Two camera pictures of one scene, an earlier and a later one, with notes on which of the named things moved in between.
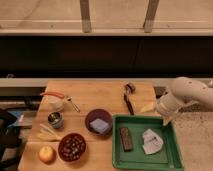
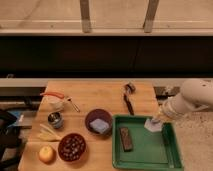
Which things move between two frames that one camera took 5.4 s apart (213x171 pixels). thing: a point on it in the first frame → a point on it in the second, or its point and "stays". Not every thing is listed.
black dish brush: x=129 y=88 stays
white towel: x=151 y=142 → x=153 y=125
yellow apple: x=47 y=154 stays
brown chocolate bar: x=127 y=143 stays
